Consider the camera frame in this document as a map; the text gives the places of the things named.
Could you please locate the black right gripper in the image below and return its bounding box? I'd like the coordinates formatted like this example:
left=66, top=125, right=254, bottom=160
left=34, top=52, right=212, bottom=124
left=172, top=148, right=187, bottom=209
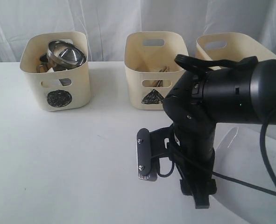
left=172, top=119, right=216, bottom=209

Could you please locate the dark wooden chopstick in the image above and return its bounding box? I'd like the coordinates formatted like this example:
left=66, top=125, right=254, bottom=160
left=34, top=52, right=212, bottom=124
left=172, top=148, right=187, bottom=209
left=150, top=66, right=170, bottom=87

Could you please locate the stainless steel bowl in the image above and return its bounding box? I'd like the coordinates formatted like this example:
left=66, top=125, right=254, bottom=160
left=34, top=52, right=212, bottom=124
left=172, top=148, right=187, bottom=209
left=46, top=40, right=86, bottom=70

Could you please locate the steel mug with wire handle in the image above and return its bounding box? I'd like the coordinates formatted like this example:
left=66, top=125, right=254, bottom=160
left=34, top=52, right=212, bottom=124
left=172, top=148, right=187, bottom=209
left=59, top=78, right=72, bottom=86

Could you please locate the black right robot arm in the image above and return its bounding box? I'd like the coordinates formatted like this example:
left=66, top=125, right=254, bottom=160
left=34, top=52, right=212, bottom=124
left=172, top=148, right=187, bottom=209
left=163, top=55, right=276, bottom=209

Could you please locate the white rectangular plate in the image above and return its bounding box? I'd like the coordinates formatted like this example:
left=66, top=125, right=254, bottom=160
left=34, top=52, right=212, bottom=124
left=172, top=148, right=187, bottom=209
left=214, top=127, right=276, bottom=224

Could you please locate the cream bin with triangle mark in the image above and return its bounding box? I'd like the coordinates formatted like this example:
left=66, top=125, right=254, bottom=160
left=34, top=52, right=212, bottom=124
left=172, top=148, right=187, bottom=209
left=124, top=31, right=188, bottom=110

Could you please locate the cream bin with square mark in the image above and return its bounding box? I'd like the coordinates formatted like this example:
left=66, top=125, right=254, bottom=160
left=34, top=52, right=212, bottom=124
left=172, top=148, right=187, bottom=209
left=195, top=32, right=276, bottom=61

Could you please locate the cream bin with circle mark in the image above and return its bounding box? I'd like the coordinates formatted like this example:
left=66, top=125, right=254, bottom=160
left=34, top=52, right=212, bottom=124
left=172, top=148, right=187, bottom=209
left=20, top=31, right=91, bottom=111

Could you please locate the white background curtain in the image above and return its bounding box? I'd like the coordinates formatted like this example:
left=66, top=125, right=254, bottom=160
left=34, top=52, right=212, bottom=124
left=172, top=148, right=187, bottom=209
left=0, top=0, right=276, bottom=62

